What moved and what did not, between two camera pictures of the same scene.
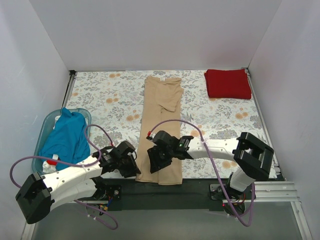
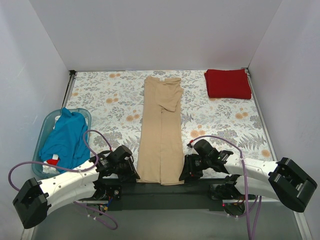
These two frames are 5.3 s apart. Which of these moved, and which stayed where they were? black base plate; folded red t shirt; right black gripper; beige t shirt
Moved: right black gripper
Stayed: beige t shirt; black base plate; folded red t shirt
